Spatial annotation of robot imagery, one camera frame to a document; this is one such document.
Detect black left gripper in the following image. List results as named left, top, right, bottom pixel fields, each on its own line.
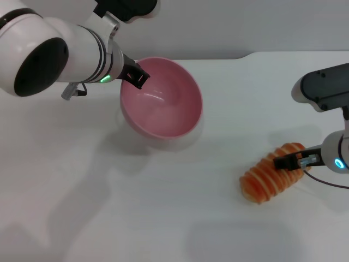
left=118, top=53, right=151, bottom=91

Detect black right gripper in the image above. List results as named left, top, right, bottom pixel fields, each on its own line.
left=273, top=146, right=326, bottom=171

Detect orange ridged bread loaf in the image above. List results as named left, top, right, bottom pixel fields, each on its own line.
left=239, top=142, right=308, bottom=204

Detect pink bowl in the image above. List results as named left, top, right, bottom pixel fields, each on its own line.
left=119, top=56, right=204, bottom=140

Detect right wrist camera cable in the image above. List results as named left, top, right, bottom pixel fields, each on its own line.
left=298, top=154, right=349, bottom=189

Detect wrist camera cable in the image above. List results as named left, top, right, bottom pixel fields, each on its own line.
left=298, top=154, right=349, bottom=189
left=61, top=81, right=88, bottom=100

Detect silver left camera bracket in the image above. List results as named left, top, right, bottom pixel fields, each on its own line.
left=84, top=10, right=121, bottom=41

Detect silver camera bracket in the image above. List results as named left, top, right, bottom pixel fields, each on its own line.
left=84, top=10, right=121, bottom=41
left=338, top=105, right=349, bottom=122

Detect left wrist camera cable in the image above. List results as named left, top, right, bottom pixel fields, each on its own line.
left=61, top=81, right=88, bottom=100

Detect silver right camera bracket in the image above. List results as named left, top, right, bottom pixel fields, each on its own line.
left=338, top=105, right=349, bottom=122

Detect right wrist camera black housing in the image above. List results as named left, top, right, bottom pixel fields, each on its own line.
left=291, top=63, right=349, bottom=113

